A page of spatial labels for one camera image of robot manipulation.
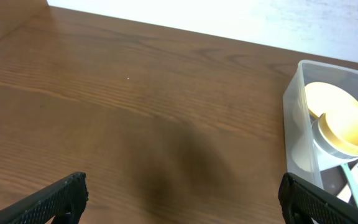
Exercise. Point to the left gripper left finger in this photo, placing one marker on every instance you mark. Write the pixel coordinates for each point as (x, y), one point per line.
(61, 202)

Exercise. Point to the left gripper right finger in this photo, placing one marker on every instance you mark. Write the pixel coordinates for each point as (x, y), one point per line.
(303, 202)

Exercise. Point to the teal plastic spoon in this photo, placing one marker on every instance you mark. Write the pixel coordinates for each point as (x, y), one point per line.
(351, 182)

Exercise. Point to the grey plastic cup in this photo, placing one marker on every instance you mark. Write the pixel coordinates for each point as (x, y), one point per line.
(321, 141)

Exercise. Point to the yellow plastic cup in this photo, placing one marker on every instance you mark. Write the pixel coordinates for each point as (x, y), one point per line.
(340, 129)

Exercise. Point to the yellow plastic bowl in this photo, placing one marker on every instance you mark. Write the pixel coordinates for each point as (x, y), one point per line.
(322, 97)

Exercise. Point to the cream plastic cup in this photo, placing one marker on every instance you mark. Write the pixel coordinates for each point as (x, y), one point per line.
(326, 160)

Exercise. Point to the clear plastic container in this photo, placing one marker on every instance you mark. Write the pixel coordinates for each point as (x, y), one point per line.
(299, 144)

